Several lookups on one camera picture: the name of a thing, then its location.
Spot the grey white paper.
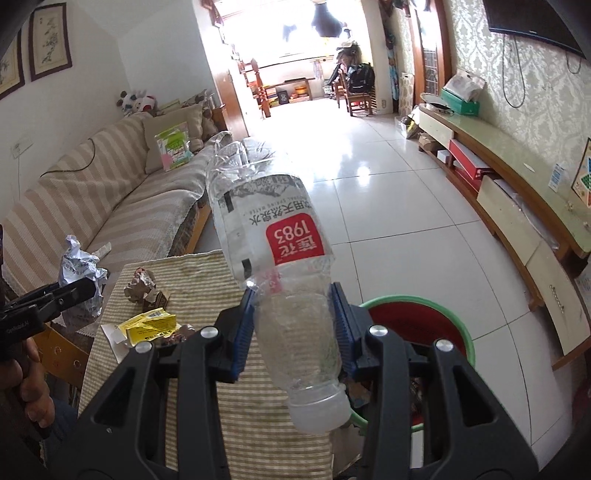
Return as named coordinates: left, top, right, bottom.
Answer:
left=58, top=235, right=109, bottom=332

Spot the brown paper ball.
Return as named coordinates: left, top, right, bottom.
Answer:
left=124, top=267, right=156, bottom=303

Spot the dark brown cigarette pack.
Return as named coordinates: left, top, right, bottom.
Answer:
left=142, top=289, right=170, bottom=312

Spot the clear plastic water bottle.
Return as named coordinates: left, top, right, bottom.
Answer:
left=206, top=131, right=351, bottom=435

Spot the green red trash bin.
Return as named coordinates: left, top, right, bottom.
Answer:
left=348, top=294, right=477, bottom=434

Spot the person's left hand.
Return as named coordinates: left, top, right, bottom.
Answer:
left=1, top=338, right=55, bottom=428

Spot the torn yellow white box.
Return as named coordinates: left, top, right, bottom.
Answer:
left=103, top=308, right=181, bottom=347

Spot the striped green tablecloth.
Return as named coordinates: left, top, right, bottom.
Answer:
left=52, top=251, right=332, bottom=479

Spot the striped beige sofa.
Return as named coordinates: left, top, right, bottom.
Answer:
left=1, top=114, right=213, bottom=296

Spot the green pink snack bag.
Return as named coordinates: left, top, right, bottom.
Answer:
left=154, top=122, right=192, bottom=171

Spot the beige sofa cushion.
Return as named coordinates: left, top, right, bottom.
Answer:
left=142, top=104, right=204, bottom=174

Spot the long wooden tv cabinet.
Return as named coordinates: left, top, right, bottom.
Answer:
left=419, top=105, right=590, bottom=370

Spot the left framed picture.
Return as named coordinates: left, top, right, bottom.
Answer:
left=0, top=30, right=25, bottom=99

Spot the framed picture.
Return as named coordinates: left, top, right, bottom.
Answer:
left=0, top=30, right=25, bottom=99
left=28, top=2, right=73, bottom=81

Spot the right framed picture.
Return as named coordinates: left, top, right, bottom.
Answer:
left=28, top=2, right=73, bottom=81

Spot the chinese checkers board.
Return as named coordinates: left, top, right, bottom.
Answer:
left=571, top=138, right=591, bottom=208

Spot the wooden dining chair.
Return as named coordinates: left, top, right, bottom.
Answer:
left=339, top=70, right=374, bottom=116

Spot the white wall socket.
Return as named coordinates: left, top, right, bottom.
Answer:
left=11, top=135, right=33, bottom=160

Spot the black cable on sofa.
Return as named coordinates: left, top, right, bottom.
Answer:
left=38, top=137, right=98, bottom=179

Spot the wall mounted black television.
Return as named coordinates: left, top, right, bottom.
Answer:
left=483, top=0, right=585, bottom=58

